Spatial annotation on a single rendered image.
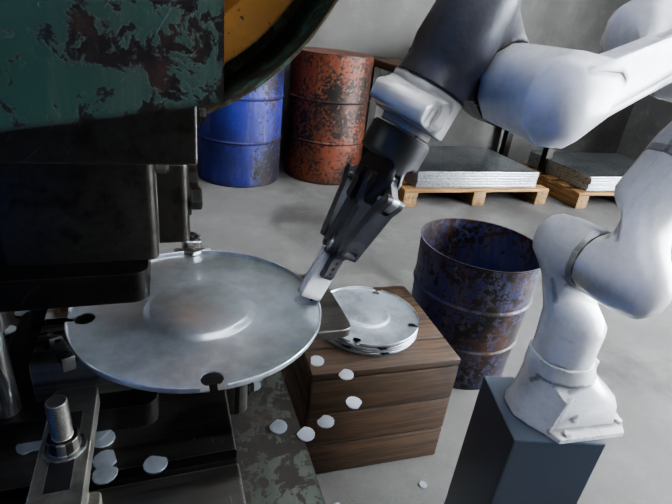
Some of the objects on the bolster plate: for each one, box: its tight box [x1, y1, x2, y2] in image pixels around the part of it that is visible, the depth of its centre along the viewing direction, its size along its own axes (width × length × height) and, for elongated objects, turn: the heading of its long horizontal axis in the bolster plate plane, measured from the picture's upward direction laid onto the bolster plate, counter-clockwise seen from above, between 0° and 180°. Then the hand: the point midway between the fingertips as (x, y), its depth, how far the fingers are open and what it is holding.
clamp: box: [26, 386, 103, 504], centre depth 41 cm, size 6×17×10 cm, turn 6°
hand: (321, 273), depth 62 cm, fingers closed
